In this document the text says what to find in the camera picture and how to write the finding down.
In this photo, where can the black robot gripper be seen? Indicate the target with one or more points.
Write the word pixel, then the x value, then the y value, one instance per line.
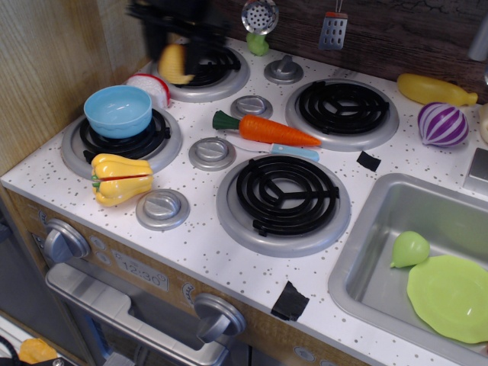
pixel 198 21

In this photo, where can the yellow toy corn piece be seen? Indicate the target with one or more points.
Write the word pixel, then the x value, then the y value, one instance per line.
pixel 171 65

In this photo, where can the light blue plastic bowl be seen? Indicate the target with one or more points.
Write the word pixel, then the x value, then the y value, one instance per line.
pixel 119 111

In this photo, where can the back left black burner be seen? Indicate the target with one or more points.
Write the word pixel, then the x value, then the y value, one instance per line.
pixel 221 73

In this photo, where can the black burner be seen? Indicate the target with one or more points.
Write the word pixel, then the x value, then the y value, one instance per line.
pixel 345 115
pixel 221 73
pixel 283 206
pixel 159 144

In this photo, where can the red white toy radish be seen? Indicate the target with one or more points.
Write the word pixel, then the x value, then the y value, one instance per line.
pixel 154 86

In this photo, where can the green toy vegetable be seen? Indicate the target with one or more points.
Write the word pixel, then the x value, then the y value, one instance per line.
pixel 257 44

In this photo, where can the hanging silver skimmer ladle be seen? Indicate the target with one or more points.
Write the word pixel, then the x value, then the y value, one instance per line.
pixel 260 17

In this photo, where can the upper middle silver knob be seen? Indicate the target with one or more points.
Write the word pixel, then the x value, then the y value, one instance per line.
pixel 252 105

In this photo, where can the front left black burner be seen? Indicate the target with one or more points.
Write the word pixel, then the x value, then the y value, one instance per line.
pixel 159 144

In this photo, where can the back silver stove knob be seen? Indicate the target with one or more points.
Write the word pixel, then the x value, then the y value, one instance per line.
pixel 283 71

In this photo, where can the silver stove knob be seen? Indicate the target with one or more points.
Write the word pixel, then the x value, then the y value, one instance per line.
pixel 283 71
pixel 212 154
pixel 162 210

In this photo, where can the orange toy carrot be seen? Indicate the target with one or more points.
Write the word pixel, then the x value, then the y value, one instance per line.
pixel 259 129

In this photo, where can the centre silver stove knob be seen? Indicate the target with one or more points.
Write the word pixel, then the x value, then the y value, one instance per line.
pixel 212 154

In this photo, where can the yellow toy bell pepper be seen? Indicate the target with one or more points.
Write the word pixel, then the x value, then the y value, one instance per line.
pixel 116 179

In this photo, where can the hanging silver spatula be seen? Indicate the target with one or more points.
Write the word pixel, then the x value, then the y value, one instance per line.
pixel 333 30

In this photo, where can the front silver stove knob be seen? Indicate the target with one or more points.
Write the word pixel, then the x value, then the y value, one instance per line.
pixel 162 210

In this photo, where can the back right black burner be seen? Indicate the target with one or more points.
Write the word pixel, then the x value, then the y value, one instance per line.
pixel 345 115

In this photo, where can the front right black burner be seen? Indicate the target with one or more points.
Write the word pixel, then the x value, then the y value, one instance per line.
pixel 283 206

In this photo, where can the black tape near sink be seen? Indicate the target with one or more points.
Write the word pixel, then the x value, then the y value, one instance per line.
pixel 367 161

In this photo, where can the left oven dial knob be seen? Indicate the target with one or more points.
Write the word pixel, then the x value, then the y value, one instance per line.
pixel 64 242

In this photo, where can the oven dial knob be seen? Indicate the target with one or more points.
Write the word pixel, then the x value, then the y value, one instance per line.
pixel 217 318
pixel 64 242

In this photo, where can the yellow toy squash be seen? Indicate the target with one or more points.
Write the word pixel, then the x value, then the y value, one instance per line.
pixel 425 90

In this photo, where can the right oven dial knob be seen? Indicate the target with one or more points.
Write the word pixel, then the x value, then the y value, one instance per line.
pixel 217 318

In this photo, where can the purple white toy onion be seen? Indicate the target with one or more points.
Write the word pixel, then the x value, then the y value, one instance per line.
pixel 442 124

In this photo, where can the black tape front edge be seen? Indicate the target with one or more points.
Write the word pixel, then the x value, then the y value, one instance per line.
pixel 290 305

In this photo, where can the silver faucet pipe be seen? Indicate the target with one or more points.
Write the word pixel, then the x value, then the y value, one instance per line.
pixel 478 47

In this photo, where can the silver sink basin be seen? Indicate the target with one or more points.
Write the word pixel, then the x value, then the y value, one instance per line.
pixel 364 285

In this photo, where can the green toy pear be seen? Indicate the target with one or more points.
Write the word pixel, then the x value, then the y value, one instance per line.
pixel 409 248

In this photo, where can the cream toy at right edge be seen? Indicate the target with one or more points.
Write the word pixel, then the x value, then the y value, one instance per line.
pixel 483 115

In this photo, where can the orange toy on floor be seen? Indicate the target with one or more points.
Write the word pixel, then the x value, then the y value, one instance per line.
pixel 34 351

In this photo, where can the green plastic plate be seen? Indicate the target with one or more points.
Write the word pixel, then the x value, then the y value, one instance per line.
pixel 450 295

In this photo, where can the blue handled toy knife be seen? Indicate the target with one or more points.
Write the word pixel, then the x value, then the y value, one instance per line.
pixel 273 148

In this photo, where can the silver oven door handle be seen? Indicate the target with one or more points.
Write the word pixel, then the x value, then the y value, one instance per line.
pixel 121 322

